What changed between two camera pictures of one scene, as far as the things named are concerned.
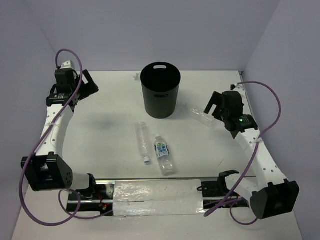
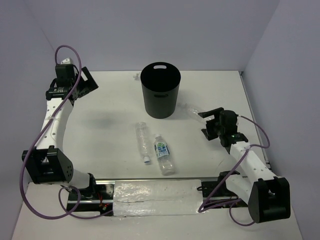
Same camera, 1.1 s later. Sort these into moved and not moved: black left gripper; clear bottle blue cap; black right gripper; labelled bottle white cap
Moved: black right gripper
Not moved: clear bottle blue cap; labelled bottle white cap; black left gripper
